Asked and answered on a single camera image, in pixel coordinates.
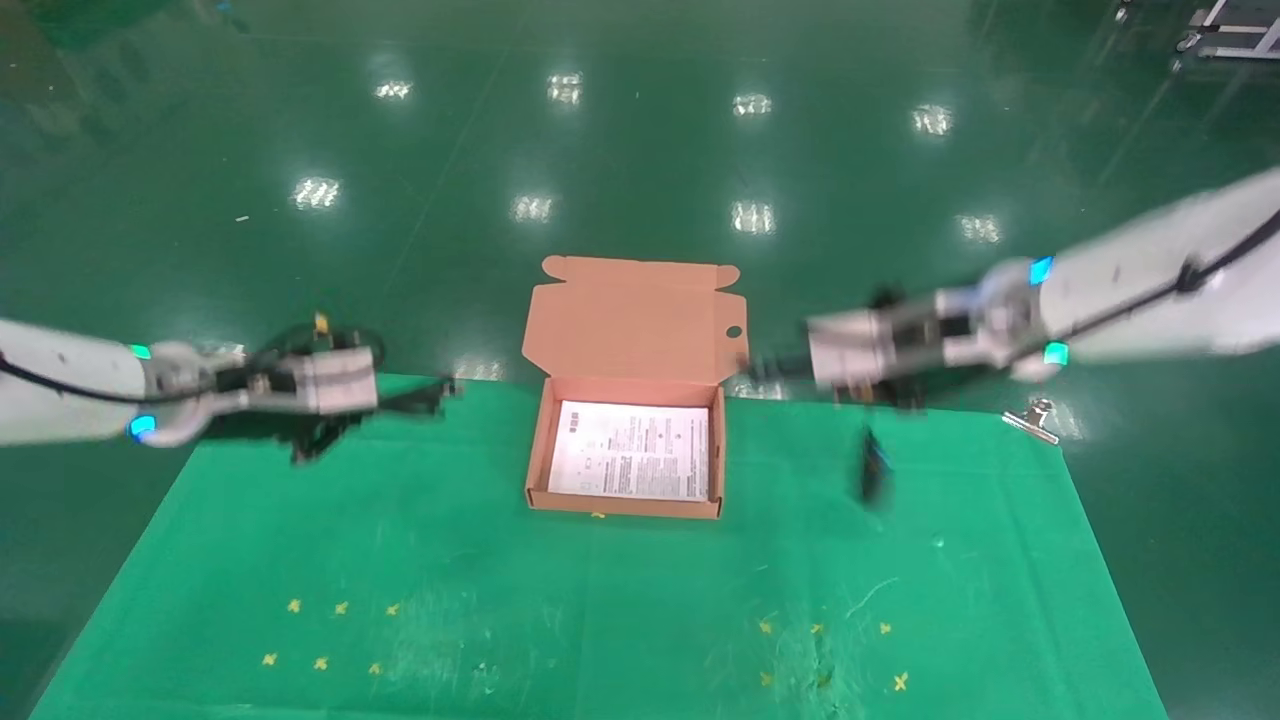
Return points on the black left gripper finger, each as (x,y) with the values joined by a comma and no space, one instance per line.
(420,390)
(415,405)

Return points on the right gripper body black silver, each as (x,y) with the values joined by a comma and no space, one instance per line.
(850,350)

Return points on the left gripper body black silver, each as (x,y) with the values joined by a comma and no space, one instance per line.
(340,380)

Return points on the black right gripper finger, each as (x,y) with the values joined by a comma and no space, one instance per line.
(780,374)
(780,361)

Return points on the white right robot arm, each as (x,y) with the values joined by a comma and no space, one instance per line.
(1150,290)

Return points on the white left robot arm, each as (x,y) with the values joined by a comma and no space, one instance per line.
(60,410)

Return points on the orange cardboard box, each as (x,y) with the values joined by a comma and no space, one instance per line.
(630,330)

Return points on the white printed manual sheet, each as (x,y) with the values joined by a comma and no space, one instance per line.
(630,450)

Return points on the silver binder clip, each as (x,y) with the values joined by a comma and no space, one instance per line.
(1030,422)

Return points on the green table mat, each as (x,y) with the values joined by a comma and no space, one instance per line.
(600,620)

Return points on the white metal cart frame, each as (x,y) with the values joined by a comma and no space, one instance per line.
(1235,30)

